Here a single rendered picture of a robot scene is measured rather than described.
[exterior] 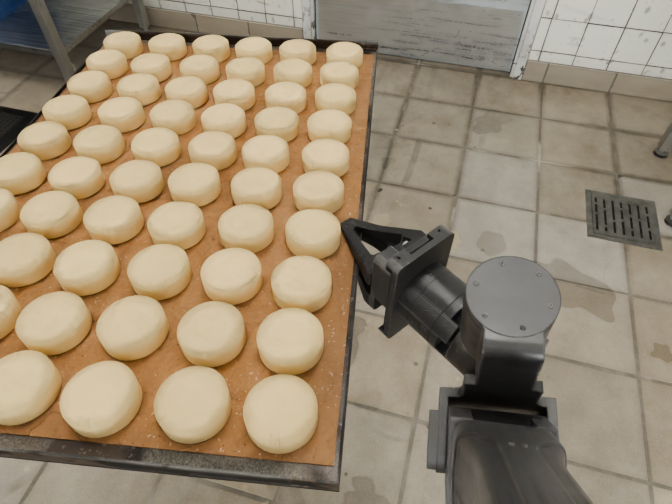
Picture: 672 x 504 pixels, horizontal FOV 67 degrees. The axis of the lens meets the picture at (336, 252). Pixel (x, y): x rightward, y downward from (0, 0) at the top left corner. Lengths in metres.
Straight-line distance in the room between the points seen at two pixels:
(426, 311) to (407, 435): 1.06
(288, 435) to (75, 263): 0.24
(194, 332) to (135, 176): 0.20
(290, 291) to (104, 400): 0.15
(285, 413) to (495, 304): 0.15
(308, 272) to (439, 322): 0.11
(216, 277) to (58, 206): 0.18
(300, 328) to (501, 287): 0.15
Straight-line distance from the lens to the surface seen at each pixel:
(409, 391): 1.50
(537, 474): 0.26
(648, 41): 2.70
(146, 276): 0.44
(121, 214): 0.50
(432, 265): 0.42
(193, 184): 0.51
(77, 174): 0.57
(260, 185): 0.50
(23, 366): 0.43
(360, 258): 0.43
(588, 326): 1.76
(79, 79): 0.73
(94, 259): 0.47
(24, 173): 0.59
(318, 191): 0.49
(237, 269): 0.43
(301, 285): 0.41
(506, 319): 0.32
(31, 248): 0.51
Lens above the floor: 1.36
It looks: 51 degrees down
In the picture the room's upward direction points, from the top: straight up
